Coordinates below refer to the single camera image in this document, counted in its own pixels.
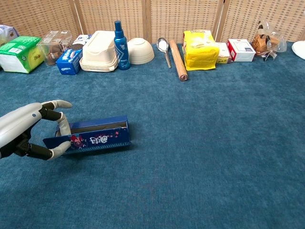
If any metal spoon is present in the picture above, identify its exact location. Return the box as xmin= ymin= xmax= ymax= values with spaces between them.
xmin=156 ymin=37 xmax=173 ymax=69

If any white blue tissue pack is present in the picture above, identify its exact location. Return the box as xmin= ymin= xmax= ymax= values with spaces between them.
xmin=0 ymin=24 xmax=19 ymax=46

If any white blue cookie packet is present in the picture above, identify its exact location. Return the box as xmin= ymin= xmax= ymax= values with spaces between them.
xmin=72 ymin=34 xmax=92 ymax=51

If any blue Oreo box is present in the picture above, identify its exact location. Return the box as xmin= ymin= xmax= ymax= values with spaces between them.
xmin=56 ymin=49 xmax=83 ymax=76

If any blue table cloth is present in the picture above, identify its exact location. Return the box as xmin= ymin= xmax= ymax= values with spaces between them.
xmin=0 ymin=42 xmax=305 ymax=229

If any green tissue pack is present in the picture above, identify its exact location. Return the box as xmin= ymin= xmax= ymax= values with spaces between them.
xmin=0 ymin=36 xmax=45 ymax=74

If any clear plastic snack box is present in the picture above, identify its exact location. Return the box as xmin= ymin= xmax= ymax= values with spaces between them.
xmin=37 ymin=30 xmax=73 ymax=66

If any yellow biscuit bag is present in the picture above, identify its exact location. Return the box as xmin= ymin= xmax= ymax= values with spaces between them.
xmin=183 ymin=30 xmax=220 ymax=72

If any clear bag of cookies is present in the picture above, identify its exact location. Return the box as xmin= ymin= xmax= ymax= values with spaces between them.
xmin=252 ymin=20 xmax=287 ymax=62

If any white foam mannequin head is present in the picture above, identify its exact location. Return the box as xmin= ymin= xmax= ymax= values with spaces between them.
xmin=292 ymin=40 xmax=305 ymax=60

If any blue glasses case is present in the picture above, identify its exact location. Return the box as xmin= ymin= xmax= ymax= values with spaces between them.
xmin=42 ymin=115 xmax=132 ymax=155

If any small pink snack pack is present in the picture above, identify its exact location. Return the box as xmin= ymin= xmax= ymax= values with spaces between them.
xmin=215 ymin=42 xmax=233 ymax=64

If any wooden rolling pin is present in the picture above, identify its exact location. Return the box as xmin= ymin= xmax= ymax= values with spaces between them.
xmin=169 ymin=39 xmax=189 ymax=82

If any blue spray bottle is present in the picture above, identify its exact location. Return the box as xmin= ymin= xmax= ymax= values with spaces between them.
xmin=113 ymin=20 xmax=131 ymax=71

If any white red carton box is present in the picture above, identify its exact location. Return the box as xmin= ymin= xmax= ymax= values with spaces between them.
xmin=227 ymin=39 xmax=256 ymax=62

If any beige lidded lunch box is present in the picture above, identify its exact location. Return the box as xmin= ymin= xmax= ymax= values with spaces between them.
xmin=79 ymin=30 xmax=119 ymax=73

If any wicker folding screen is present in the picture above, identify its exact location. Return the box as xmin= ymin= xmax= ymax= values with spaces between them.
xmin=0 ymin=0 xmax=305 ymax=45

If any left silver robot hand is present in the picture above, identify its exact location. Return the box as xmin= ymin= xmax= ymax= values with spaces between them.
xmin=0 ymin=99 xmax=73 ymax=161

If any beige upturned bowl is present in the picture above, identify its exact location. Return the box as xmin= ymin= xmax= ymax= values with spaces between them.
xmin=127 ymin=37 xmax=155 ymax=65

